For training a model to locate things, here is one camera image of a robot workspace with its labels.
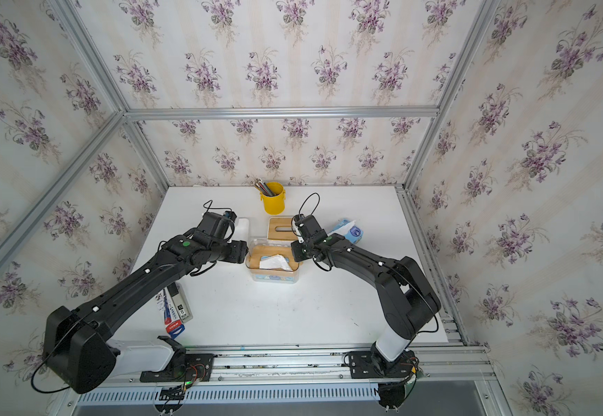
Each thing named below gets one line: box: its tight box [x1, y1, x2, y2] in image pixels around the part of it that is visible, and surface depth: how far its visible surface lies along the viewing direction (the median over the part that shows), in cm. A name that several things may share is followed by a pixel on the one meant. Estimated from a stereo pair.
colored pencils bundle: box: [254, 178, 277, 197], surface depth 103 cm
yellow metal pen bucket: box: [259, 182, 287, 215], surface depth 110 cm
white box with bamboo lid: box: [266, 215, 299, 247], surface depth 100 cm
